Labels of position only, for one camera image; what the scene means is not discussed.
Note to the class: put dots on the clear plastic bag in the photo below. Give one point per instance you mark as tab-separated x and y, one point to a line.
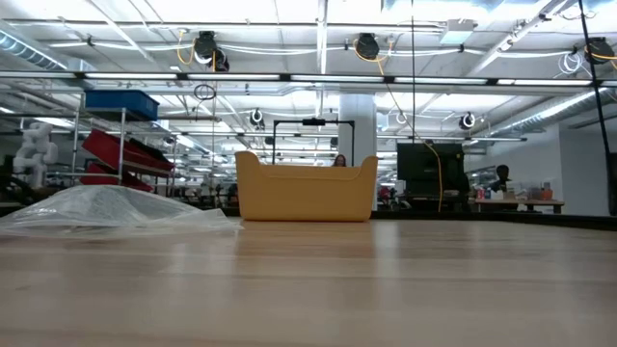
106	207

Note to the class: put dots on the black camera gantry frame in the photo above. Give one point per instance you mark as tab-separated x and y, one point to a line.
313	121

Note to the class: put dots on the blue storage bin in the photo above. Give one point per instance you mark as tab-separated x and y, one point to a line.
120	103

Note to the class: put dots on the yellow plastic bin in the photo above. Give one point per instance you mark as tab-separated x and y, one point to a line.
303	193

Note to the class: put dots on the black slanted pole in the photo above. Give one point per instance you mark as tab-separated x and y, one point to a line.
598	96

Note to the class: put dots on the metal shelf rack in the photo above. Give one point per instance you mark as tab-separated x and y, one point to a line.
122	159

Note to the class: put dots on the white round column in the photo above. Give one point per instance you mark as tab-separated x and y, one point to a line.
356	130

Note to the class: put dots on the wooden side table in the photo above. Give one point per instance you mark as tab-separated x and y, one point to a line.
544	203

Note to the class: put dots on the person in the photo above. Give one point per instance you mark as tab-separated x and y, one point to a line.
502	174
340	161

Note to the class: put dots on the red storage bin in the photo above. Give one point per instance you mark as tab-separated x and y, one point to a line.
103	178
111	147

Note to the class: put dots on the silver ventilation duct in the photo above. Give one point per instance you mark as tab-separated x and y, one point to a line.
544	113

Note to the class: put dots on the white robot figure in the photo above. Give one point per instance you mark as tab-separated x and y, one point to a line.
34	149

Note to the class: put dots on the black monitor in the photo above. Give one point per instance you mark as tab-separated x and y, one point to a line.
424	168

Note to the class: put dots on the long ceiling light strip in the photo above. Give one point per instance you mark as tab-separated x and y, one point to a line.
231	76

